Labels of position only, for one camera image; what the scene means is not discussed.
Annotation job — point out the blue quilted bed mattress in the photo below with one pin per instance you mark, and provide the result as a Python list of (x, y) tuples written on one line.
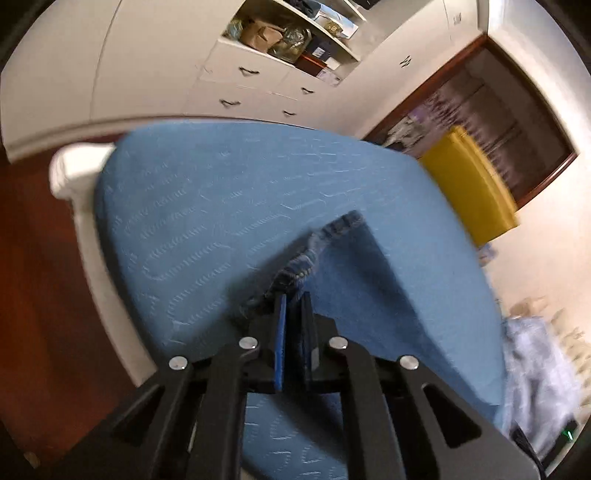
[(195, 219)]

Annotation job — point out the yellow armchair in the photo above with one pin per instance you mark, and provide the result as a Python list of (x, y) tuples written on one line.
[(473, 188)]

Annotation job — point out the white built-in wardrobe unit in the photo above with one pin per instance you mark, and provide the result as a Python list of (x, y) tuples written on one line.
[(92, 68)]

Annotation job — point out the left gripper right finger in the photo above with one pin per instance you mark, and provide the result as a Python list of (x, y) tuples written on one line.
[(400, 420)]

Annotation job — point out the dark blue denim jeans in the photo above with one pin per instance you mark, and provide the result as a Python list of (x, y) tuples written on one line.
[(452, 323)]

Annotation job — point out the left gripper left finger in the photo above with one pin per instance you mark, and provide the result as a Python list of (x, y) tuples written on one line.
[(186, 420)]

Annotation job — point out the brown handbag on shelf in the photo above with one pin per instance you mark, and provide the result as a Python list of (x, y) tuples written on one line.
[(260, 35)]

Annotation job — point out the grey star-print duvet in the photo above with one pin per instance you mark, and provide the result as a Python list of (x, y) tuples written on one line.
[(541, 390)]

